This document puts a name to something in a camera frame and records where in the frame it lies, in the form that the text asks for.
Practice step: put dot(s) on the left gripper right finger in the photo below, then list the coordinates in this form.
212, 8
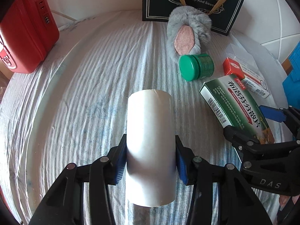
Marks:
238, 204

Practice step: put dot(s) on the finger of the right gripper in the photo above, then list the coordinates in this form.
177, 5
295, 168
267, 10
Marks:
240, 139
289, 116

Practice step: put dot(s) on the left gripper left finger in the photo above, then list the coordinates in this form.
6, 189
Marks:
63, 202

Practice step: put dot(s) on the green orange medicine box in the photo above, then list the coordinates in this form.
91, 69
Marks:
233, 105

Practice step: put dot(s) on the red white medicine box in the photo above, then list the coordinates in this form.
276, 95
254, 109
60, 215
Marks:
250, 79

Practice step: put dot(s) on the white paper roll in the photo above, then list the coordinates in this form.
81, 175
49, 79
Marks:
151, 149

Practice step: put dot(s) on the green round jar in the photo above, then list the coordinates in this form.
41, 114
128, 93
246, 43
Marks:
194, 67

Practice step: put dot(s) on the person's right hand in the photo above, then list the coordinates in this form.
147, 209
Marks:
283, 200

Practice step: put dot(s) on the blue plastic storage crate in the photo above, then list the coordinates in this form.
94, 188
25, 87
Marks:
291, 83

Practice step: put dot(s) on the clear plastic box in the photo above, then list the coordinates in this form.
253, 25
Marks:
242, 56

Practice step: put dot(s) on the grey plush toy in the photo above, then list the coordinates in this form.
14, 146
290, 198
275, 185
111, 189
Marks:
188, 32

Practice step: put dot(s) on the dark green gift bag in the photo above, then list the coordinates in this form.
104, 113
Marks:
222, 18

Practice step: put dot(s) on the red bear suitcase box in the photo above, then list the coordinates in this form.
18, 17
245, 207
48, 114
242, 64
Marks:
28, 33

